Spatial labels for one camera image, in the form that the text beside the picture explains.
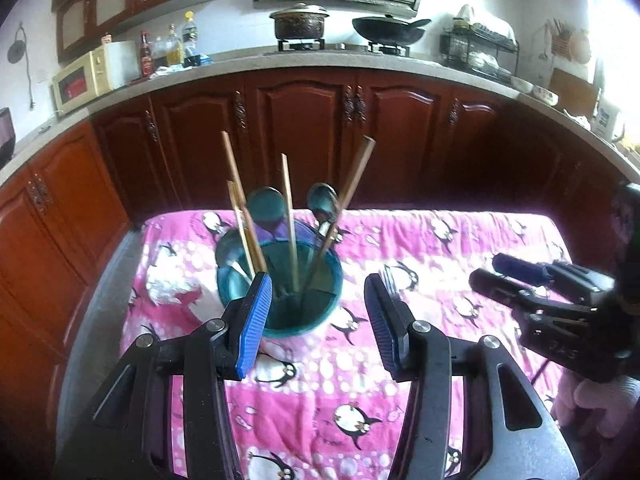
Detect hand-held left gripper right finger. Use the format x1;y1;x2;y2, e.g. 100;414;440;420
364;273;581;480

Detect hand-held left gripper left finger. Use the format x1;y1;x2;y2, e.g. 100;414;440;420
65;271;274;480

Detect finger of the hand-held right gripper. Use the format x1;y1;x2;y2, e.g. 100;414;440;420
491;253;613;293
470;267;596;317

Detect white floral cup teal rim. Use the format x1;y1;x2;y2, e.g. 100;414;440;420
216;237;345;358

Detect fork with wooden handle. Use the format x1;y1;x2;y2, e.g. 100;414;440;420
378;265;401;297

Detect light wooden chopstick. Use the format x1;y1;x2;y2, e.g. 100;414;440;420
221;131;268;273
280;153;301;293
226;181;258;278

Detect steel spoon pink handle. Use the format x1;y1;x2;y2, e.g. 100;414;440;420
247;186;287;243

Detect steel spoon grey handle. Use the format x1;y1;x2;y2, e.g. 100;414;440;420
306;183;341;225

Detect brown wooden chopstick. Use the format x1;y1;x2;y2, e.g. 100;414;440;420
306;136;377;283

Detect person's right hand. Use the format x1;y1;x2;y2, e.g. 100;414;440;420
552;374;640;438

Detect pink penguin towel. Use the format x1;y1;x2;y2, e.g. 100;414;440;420
120;207;576;480

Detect white carton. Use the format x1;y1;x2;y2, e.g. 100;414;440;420
591;100;625;139

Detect patterned bowl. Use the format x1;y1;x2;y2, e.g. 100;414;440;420
531;85;560;107

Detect wooden cutting board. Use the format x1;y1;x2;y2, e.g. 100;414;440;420
549;67;600;117

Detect red wooden base cabinets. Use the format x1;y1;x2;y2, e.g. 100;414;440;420
0;67;640;361

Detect black dish rack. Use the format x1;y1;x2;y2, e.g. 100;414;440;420
440;19;521;85

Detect grey kitchen countertop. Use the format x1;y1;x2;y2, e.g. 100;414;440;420
0;42;640;186

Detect black wok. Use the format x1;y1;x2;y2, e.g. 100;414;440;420
351;16;432;46

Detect gas stove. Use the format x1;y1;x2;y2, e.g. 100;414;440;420
276;39;412;57

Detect cooking oil bottle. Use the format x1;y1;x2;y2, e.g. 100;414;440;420
165;23;184;67

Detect dark bottle red label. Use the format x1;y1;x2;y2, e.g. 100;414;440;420
139;30;154;78

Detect clear bottle yellow cap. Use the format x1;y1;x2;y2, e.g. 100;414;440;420
181;11;199;59

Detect cream microwave oven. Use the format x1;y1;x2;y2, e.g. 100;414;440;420
51;41;140;115

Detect dark cooking pot with lid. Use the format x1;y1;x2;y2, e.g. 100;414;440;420
269;2;331;41

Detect dark countertop appliance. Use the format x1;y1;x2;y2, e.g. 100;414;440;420
0;107;17;168

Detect dark hanging kitchen tool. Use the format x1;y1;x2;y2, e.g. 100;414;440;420
6;22;38;111

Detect wall chopstick holder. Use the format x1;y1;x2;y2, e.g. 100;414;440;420
547;17;592;64

